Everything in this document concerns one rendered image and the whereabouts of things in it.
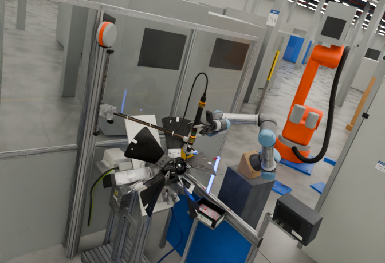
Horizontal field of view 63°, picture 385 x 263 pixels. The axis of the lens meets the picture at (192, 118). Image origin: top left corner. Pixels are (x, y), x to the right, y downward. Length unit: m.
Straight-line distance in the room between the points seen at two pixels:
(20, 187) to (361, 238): 3.04
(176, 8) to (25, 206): 3.24
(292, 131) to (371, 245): 2.79
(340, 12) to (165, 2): 2.78
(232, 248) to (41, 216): 1.49
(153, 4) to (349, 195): 3.31
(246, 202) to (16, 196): 1.72
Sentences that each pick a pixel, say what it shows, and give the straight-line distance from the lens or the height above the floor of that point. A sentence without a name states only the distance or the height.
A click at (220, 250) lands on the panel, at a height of 0.51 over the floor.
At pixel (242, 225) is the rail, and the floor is 0.85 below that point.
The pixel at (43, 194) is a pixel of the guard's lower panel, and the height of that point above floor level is 0.61.
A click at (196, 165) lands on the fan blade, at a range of 2.21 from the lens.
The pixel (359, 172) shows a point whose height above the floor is 1.13.
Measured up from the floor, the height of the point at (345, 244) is 0.39.
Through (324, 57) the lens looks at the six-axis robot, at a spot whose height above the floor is 1.92.
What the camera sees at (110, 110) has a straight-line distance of 2.20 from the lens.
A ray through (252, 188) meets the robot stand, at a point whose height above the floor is 0.98.
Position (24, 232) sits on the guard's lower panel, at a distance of 2.86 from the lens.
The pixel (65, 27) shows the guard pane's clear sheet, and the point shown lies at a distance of 2.19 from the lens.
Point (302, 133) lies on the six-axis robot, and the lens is 5.84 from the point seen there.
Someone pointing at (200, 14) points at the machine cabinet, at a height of 2.07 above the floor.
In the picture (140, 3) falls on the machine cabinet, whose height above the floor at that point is 2.02.
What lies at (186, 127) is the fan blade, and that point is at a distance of 2.19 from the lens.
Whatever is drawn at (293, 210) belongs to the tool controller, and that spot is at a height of 1.23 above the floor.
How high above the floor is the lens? 2.21
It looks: 20 degrees down
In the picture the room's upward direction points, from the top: 16 degrees clockwise
